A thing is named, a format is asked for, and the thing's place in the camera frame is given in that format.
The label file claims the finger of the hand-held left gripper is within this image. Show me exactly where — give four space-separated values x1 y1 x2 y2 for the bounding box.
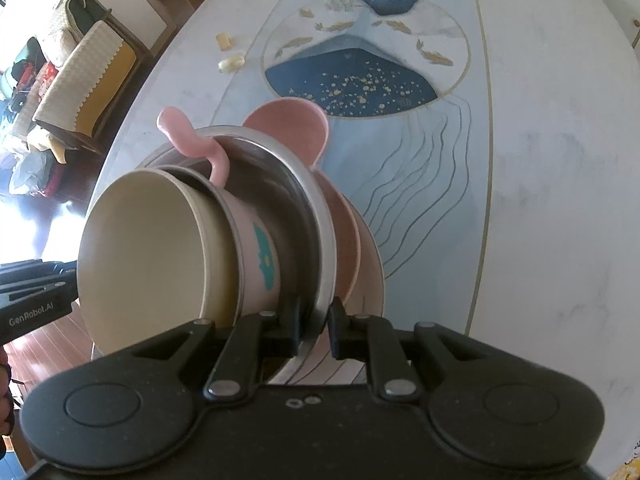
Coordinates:
0 260 78 306

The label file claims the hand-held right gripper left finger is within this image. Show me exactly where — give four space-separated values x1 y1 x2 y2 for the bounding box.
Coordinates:
112 300 303 402

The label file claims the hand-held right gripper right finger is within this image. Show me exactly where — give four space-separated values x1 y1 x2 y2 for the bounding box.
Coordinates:
327 297 496 402

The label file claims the pink pot with steel lining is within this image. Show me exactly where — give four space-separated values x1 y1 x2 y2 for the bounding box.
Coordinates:
156 106 281 321

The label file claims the large steel bowl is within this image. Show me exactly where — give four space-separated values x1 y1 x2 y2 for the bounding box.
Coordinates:
135 127 337 356

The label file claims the cream bowl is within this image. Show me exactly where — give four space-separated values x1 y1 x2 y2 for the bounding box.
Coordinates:
77 169 241 356

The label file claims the pink mouse-shaped plate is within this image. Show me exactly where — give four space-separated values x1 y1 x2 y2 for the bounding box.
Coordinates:
243 100 362 311

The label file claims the person's left hand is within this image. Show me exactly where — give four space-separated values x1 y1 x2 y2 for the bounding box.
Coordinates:
0 352 15 436

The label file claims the grey bag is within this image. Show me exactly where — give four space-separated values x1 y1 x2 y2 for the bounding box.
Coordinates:
10 152 66 196

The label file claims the blue printed table runner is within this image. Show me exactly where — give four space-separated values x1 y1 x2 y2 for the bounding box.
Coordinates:
200 0 496 386

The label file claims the wooden sofa with crochet cover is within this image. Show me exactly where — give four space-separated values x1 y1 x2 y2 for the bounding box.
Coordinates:
32 20 151 153

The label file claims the sofa with white cover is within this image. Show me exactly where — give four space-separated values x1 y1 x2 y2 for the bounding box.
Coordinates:
42 0 108 61

